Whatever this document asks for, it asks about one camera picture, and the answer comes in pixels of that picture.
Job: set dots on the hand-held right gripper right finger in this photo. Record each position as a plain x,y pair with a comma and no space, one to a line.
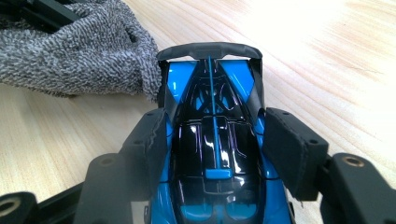
299,155

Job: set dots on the grey cloth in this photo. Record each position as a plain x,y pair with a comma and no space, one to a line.
77,59

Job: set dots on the blue toy car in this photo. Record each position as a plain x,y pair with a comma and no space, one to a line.
214,140

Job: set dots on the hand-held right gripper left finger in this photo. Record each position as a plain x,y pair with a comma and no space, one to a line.
124,177

